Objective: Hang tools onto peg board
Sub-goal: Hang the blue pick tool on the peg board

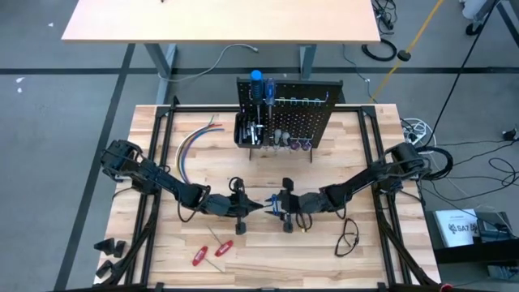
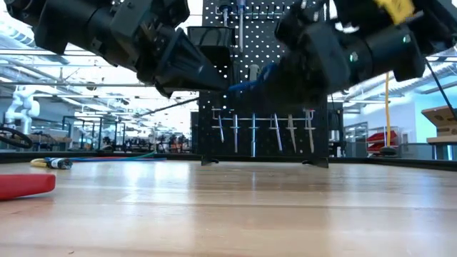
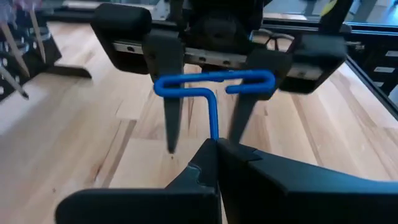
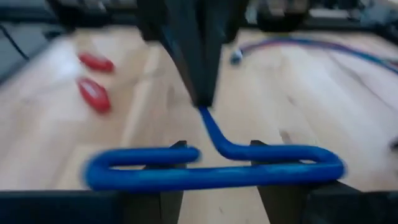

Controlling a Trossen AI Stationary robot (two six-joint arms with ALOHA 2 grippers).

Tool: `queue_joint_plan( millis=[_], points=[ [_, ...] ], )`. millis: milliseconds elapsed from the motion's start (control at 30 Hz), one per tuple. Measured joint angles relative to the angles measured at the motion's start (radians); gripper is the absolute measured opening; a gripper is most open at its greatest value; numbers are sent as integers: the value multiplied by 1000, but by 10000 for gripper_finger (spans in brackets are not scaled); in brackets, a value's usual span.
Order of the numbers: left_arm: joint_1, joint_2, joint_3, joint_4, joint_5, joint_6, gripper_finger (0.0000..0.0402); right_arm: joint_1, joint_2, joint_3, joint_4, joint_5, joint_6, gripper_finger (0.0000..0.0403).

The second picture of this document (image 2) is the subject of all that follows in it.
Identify yellow cord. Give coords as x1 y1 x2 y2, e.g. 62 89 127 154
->
383 71 393 149

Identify yellow tape tag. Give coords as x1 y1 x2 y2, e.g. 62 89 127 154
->
373 0 417 25

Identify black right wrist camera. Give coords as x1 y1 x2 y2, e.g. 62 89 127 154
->
274 0 335 40

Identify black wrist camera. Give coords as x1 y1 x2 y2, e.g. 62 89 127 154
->
110 0 191 29
274 0 335 40

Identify black metal peg board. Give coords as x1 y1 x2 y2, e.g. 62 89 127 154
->
198 0 331 169

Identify grey black nut driver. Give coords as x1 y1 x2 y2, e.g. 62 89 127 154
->
248 63 261 158

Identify cardboard box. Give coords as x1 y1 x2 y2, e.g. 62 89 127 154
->
421 105 457 146

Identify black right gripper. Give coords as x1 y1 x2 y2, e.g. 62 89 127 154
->
246 26 351 112

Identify black plastic bin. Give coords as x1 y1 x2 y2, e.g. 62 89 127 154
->
186 25 236 78

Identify silver hook rail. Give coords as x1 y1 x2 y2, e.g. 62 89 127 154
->
214 1 297 21

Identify silver ring tool rack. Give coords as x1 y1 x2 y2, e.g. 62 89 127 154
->
210 108 317 130

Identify black hoop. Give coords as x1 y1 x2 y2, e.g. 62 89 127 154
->
0 125 33 150

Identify red storage bins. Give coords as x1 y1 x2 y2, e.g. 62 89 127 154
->
366 130 399 153

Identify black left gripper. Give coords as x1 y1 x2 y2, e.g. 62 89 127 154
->
106 10 229 99

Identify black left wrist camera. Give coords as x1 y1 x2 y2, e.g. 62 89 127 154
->
110 0 191 29

